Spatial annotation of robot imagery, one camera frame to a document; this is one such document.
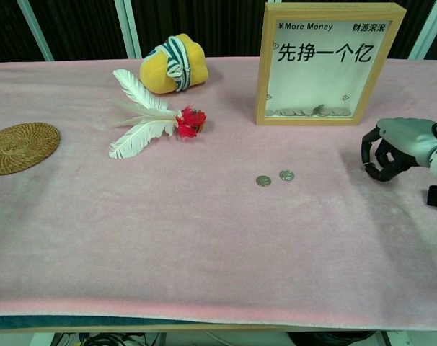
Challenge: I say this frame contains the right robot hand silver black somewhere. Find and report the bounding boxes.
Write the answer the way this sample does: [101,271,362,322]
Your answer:
[361,117,437,181]

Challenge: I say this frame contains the round woven rattan coaster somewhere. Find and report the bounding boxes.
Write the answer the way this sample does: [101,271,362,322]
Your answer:
[0,122,61,177]

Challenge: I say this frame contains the pink tablecloth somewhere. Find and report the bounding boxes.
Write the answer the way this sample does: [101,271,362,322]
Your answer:
[0,56,437,329]

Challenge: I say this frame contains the white feather toy red tuft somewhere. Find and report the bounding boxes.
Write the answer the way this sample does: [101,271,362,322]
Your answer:
[107,68,208,160]

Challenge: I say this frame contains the black floor cables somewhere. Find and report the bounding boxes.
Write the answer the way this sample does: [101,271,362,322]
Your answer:
[52,332,162,346]

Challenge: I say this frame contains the aluminium partition post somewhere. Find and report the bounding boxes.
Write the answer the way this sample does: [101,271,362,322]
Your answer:
[16,0,56,61]
[407,0,437,61]
[115,0,147,58]

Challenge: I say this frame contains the yellow plush toy striped band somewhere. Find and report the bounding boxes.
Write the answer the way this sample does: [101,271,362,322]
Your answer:
[138,33,206,95]

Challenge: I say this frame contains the wooden frame money box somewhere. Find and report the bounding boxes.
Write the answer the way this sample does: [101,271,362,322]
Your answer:
[254,1,407,127]

